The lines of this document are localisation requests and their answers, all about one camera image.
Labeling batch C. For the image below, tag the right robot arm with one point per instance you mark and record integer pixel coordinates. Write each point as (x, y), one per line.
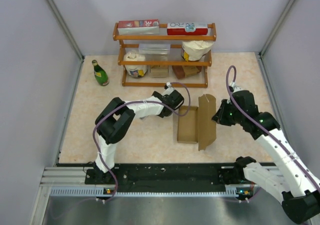
(297, 190)

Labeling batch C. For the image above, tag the clear plastic container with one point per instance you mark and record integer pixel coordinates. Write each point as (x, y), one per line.
(154, 48)

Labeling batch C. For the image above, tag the wooden three-tier shelf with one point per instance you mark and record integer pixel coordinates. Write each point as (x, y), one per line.
(129, 43)

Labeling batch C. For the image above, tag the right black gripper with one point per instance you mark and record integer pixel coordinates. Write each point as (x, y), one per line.
(219, 117)

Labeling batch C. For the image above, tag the brown cardboard box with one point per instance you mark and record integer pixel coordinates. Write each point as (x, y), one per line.
(197, 126)

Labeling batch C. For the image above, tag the green glass bottle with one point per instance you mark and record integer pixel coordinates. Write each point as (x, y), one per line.
(100, 74)

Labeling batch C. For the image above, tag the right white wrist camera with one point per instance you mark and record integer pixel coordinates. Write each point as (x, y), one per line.
(234, 88)

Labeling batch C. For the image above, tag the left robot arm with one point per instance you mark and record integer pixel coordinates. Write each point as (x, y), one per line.
(114, 121)

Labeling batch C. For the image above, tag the grey slotted cable duct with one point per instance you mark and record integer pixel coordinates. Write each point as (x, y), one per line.
(104, 192)

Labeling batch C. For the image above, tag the tan cardboard block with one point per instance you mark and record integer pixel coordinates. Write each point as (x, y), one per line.
(159, 71)

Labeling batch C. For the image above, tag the red silver foil box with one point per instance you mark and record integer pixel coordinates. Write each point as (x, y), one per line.
(139, 27)

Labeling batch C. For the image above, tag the large white paper bag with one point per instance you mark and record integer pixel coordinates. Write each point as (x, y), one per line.
(195, 50)

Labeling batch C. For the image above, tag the brown brick package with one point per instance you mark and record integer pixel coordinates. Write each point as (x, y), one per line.
(182, 72)

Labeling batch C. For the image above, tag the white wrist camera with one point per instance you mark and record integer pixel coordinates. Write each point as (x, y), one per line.
(168, 89)
(234, 88)

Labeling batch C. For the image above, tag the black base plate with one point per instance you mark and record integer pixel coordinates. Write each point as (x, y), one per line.
(174, 177)

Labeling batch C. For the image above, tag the red white carton box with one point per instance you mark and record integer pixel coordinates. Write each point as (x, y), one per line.
(187, 28)

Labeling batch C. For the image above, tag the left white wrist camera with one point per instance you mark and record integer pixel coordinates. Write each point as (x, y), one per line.
(168, 89)

